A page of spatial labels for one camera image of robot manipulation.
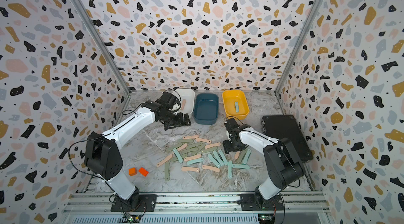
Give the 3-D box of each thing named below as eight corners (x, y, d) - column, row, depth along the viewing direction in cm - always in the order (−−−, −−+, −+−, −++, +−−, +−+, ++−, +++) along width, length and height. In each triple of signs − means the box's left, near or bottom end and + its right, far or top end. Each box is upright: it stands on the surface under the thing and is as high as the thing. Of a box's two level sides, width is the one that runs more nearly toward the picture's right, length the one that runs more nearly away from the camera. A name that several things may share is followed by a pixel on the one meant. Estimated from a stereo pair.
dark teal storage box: (193, 124, 105) (193, 120, 101) (196, 98, 120) (195, 93, 116) (219, 124, 105) (219, 120, 101) (218, 98, 121) (218, 93, 116)
